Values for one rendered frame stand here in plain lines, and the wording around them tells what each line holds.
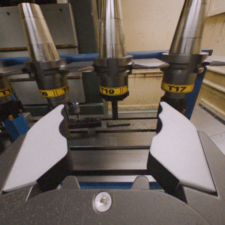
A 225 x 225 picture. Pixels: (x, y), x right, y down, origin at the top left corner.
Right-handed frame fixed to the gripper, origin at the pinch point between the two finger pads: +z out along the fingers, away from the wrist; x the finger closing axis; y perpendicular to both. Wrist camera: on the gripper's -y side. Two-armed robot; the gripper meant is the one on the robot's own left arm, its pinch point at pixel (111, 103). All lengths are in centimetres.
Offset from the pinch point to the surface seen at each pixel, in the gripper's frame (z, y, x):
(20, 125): 14.2, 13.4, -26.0
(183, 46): 8.2, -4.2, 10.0
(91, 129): 27.9, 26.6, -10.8
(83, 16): 67, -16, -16
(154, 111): 96, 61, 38
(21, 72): 7.5, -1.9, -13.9
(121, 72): 7.0, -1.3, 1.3
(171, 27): 102, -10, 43
